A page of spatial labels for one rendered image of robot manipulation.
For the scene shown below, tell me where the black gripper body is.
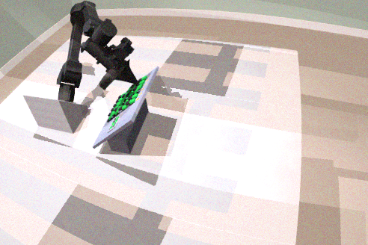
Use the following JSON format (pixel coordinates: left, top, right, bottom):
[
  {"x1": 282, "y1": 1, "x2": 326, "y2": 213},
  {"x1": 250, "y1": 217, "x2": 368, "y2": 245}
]
[{"x1": 95, "y1": 46, "x2": 127, "y2": 89}]

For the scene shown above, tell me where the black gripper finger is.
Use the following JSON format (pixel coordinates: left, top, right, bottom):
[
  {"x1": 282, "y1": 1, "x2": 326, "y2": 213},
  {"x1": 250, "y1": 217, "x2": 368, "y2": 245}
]
[
  {"x1": 123, "y1": 59, "x2": 138, "y2": 81},
  {"x1": 115, "y1": 66, "x2": 138, "y2": 84}
]

